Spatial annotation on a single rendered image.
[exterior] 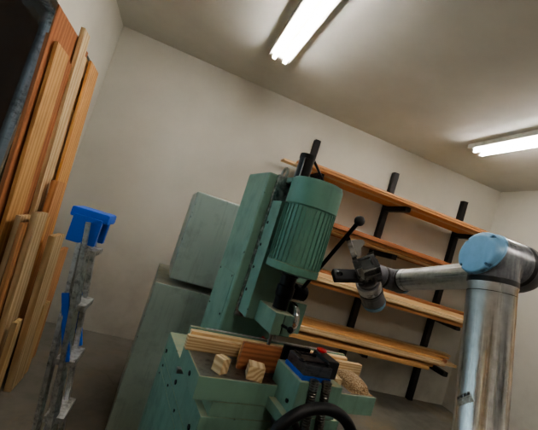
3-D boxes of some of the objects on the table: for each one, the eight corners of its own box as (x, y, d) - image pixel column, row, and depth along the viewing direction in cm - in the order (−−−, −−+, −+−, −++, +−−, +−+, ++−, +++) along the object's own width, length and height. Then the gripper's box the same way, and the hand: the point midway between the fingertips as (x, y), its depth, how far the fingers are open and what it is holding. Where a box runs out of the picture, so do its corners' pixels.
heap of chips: (351, 393, 108) (354, 381, 108) (326, 372, 120) (330, 361, 121) (373, 396, 111) (377, 385, 111) (347, 374, 124) (349, 364, 124)
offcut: (210, 368, 93) (215, 354, 93) (219, 368, 96) (223, 353, 96) (219, 374, 91) (224, 360, 91) (226, 374, 93) (231, 358, 94)
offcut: (261, 383, 94) (266, 369, 94) (245, 379, 94) (249, 365, 94) (260, 376, 99) (264, 363, 99) (244, 372, 98) (248, 358, 99)
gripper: (371, 257, 134) (363, 223, 121) (391, 299, 119) (383, 266, 106) (350, 264, 135) (339, 230, 122) (366, 307, 120) (356, 275, 107)
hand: (351, 250), depth 114 cm, fingers open, 14 cm apart
